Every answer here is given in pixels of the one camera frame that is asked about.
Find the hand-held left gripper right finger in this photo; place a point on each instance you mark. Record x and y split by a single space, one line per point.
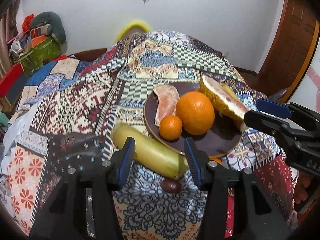
193 160

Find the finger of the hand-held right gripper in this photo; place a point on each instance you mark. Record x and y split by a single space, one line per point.
272 107
262 121

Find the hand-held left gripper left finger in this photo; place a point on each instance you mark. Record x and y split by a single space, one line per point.
126 160

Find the dark purple plate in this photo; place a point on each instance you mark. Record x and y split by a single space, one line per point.
212 140

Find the small tangerine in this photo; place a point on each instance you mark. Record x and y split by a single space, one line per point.
170 127

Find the pomelo segment with white membrane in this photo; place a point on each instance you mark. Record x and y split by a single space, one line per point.
220 100

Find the large orange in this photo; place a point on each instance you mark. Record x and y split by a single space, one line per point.
195 112

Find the peeled pink pomelo segment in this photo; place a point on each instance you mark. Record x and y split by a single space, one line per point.
165 102

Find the person's right hand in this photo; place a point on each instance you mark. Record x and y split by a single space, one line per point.
301 187

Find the medium orange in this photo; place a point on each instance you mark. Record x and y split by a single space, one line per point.
216 160

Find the dark red grape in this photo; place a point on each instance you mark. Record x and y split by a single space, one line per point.
170 186

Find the white sliding door with hearts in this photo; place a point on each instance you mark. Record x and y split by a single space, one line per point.
310 82

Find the patchwork printed cloth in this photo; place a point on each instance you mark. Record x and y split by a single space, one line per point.
87 110

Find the brown wooden door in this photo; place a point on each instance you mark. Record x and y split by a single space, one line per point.
290 42

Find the blue patchwork quilt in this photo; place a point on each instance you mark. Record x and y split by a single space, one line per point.
50 75

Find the white crumpled cloth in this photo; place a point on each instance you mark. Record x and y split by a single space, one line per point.
8 142

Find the green patterned storage box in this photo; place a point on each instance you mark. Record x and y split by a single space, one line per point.
40 53

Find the red box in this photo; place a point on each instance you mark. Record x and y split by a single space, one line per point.
11 80

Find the grey plush toy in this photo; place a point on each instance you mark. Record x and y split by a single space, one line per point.
51 23

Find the red plastic bag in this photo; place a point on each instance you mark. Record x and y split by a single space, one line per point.
28 22

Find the striped brown curtain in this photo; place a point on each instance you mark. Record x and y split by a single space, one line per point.
10 30

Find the white wall socket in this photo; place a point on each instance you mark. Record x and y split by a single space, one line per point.
226 53

